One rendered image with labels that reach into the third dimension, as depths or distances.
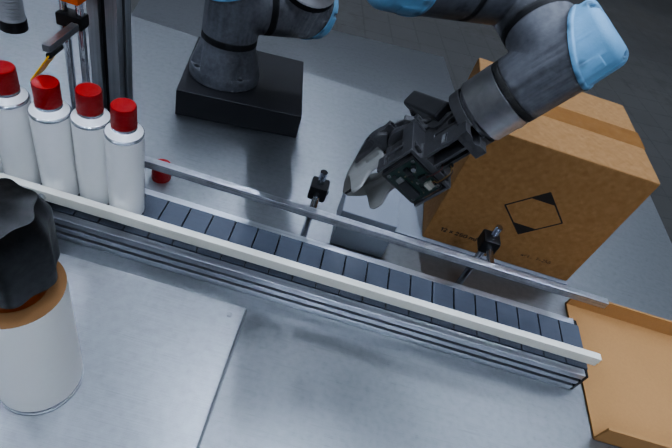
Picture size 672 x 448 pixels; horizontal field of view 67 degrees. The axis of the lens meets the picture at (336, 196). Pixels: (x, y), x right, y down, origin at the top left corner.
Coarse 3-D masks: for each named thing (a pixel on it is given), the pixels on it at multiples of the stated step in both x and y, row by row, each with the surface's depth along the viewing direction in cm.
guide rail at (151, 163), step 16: (160, 160) 78; (176, 176) 78; (192, 176) 77; (208, 176) 78; (240, 192) 78; (256, 192) 78; (288, 208) 79; (304, 208) 78; (336, 224) 79; (352, 224) 79; (384, 240) 80; (400, 240) 79; (416, 240) 80; (448, 256) 80; (464, 256) 80; (496, 272) 80; (512, 272) 80; (544, 288) 81; (560, 288) 81; (592, 304) 82; (608, 304) 81
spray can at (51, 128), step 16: (32, 80) 65; (48, 80) 65; (48, 96) 65; (32, 112) 66; (48, 112) 66; (64, 112) 68; (32, 128) 68; (48, 128) 67; (64, 128) 69; (48, 144) 69; (64, 144) 70; (48, 160) 71; (64, 160) 72; (48, 176) 73; (64, 176) 74
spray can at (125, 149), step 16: (112, 112) 65; (128, 112) 65; (112, 128) 67; (128, 128) 67; (112, 144) 67; (128, 144) 68; (144, 144) 71; (112, 160) 69; (128, 160) 70; (144, 160) 73; (112, 176) 72; (128, 176) 72; (144, 176) 75; (112, 192) 74; (128, 192) 74; (144, 192) 78; (128, 208) 76; (144, 208) 80
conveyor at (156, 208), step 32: (192, 224) 81; (224, 224) 83; (224, 256) 78; (288, 256) 82; (320, 256) 83; (320, 288) 79; (384, 288) 82; (416, 288) 84; (448, 288) 86; (512, 320) 84; (544, 320) 86; (544, 352) 81
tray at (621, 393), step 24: (576, 312) 96; (600, 312) 97; (624, 312) 96; (600, 336) 93; (624, 336) 95; (648, 336) 96; (624, 360) 91; (648, 360) 92; (600, 384) 86; (624, 384) 87; (648, 384) 88; (600, 408) 82; (624, 408) 83; (648, 408) 85; (600, 432) 79; (624, 432) 76; (648, 432) 81
